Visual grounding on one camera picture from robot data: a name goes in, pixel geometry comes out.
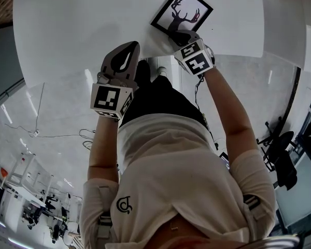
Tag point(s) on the person's left forearm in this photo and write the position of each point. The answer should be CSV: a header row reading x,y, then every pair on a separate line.
x,y
103,146

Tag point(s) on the black office chair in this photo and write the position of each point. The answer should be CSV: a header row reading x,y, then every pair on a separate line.
x,y
283,152

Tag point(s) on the white shoe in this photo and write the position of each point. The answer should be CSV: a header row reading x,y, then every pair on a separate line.
x,y
162,71

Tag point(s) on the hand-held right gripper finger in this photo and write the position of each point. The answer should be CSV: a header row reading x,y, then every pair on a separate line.
x,y
176,39
191,35

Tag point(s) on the white t-shirt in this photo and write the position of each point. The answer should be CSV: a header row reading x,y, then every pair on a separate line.
x,y
176,170

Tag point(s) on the orange round object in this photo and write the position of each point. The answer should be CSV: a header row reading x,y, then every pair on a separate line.
x,y
3,172

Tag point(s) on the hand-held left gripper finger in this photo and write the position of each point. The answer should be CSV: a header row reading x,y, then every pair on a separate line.
x,y
110,57
133,63

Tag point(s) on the framed deer silhouette picture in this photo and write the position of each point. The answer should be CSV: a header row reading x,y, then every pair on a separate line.
x,y
194,6

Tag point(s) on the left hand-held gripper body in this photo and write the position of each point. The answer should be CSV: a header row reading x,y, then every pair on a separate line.
x,y
107,100

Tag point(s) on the silver metal tube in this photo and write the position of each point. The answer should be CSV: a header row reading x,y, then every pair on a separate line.
x,y
274,241

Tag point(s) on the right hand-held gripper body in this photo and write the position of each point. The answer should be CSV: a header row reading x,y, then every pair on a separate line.
x,y
197,61

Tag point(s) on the black trousers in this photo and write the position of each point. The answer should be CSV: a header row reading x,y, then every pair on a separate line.
x,y
166,95

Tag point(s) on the person's right forearm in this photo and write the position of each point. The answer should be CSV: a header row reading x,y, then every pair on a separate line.
x,y
230,113

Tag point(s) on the white frame table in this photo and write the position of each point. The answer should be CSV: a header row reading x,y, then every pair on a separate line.
x,y
26,180

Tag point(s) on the white power adapter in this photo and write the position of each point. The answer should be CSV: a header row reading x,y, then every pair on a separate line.
x,y
36,133

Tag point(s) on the round white table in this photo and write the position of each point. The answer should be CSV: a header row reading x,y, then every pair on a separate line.
x,y
80,22

